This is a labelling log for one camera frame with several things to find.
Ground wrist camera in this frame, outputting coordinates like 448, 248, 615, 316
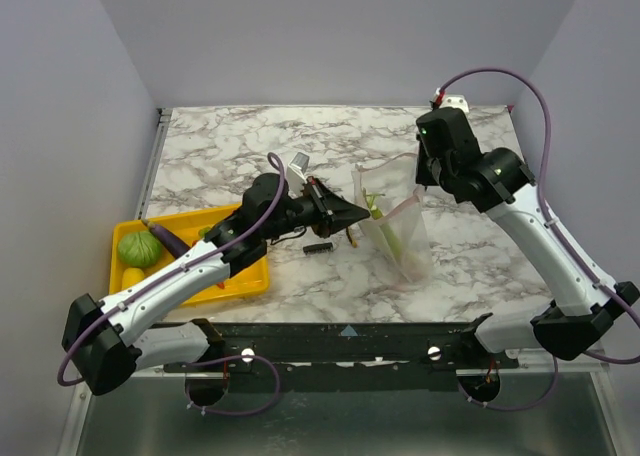
430, 88, 470, 114
286, 152, 310, 195

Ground yellow plastic tray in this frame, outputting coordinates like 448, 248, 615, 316
108, 204, 270, 308

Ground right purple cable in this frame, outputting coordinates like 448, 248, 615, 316
433, 67, 640, 365

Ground yellow toy lemon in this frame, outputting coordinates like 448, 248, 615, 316
121, 267, 145, 290

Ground black comb piece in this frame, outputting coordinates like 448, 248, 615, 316
303, 242, 334, 255

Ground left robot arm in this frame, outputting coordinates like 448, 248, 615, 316
57, 173, 369, 395

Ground black base frame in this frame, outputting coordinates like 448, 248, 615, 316
159, 320, 518, 393

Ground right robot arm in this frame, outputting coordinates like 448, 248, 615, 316
416, 107, 639, 368

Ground green toy cabbage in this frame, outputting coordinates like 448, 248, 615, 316
117, 230, 163, 269

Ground green toy celery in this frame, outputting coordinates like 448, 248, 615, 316
362, 188, 403, 261

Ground clear zip top bag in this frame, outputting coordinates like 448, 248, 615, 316
351, 153, 433, 283

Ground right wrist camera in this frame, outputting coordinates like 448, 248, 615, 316
430, 88, 470, 114

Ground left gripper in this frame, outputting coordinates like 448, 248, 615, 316
264, 177, 371, 242

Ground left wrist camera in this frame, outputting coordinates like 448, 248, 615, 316
286, 152, 310, 195

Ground yellow handled pliers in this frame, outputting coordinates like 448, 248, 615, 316
345, 228, 358, 248

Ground green toy grapes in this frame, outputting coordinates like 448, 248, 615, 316
198, 226, 211, 239

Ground purple toy eggplant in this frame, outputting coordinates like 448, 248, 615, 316
141, 219, 191, 259

